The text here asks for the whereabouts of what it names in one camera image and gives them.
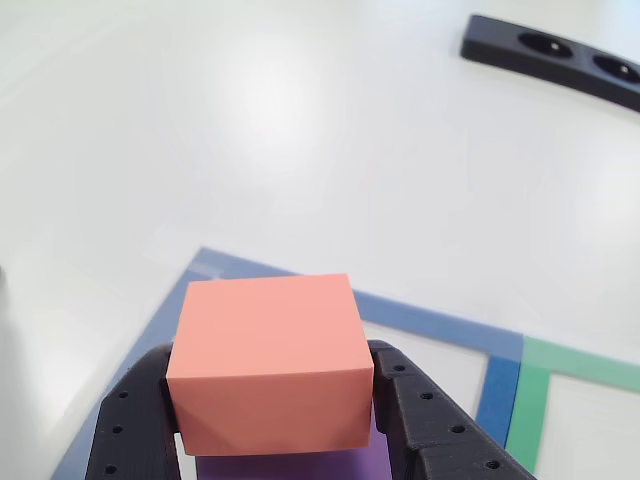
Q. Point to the blue tape square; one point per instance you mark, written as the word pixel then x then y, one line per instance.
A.
pixel 425 320

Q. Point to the orange foam block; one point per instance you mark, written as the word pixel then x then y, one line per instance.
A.
pixel 270 340

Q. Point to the purple foam block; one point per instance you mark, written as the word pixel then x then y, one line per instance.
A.
pixel 300 467

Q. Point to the green tape square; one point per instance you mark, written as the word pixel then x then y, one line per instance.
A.
pixel 530 410

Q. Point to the black power strip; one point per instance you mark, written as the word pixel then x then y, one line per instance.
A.
pixel 500 50

